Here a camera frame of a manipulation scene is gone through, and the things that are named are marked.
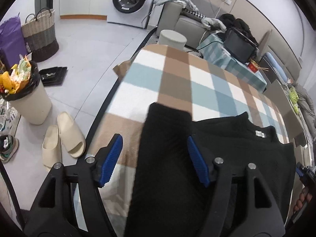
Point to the cream slipper right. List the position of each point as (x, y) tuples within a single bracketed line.
[(70, 134)]

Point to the black knit sweater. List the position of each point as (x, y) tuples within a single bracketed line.
[(175, 177)]

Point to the right hand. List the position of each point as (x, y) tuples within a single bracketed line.
[(304, 196)]

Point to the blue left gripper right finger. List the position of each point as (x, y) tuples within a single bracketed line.
[(198, 161)]

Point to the green cloth item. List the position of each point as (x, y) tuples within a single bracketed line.
[(294, 99)]

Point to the grey jacket on bed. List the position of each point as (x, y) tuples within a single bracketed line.
[(307, 108)]

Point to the teal checked tablecloth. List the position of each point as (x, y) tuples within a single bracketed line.
[(213, 51)]

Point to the woven laundry basket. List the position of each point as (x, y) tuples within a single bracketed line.
[(39, 34)]

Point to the plaid checked blanket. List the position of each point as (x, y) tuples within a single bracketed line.
[(179, 80)]

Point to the grey sofa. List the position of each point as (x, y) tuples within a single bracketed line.
[(174, 18)]

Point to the purple bag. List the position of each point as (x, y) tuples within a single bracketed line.
[(12, 42)]

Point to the beige trash bin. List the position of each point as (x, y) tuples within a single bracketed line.
[(32, 102)]

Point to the cream slipper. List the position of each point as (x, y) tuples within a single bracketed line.
[(70, 134), (51, 147)]

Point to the red instant noodle bowl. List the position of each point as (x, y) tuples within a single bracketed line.
[(253, 66)]

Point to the white washing machine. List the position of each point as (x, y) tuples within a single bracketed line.
[(133, 13)]

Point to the black monitor screen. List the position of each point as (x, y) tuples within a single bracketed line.
[(239, 45)]

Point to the round beige stool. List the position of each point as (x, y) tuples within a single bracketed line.
[(172, 39)]

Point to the white cloth on sofa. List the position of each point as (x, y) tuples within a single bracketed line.
[(189, 7)]

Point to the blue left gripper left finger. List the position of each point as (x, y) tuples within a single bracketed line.
[(107, 159)]

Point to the pile of black clothes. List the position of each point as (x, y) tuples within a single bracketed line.
[(230, 21)]

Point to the cream slipper left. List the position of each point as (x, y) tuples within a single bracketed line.
[(51, 147)]

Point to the black tray on floor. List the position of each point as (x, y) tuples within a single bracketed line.
[(53, 76)]

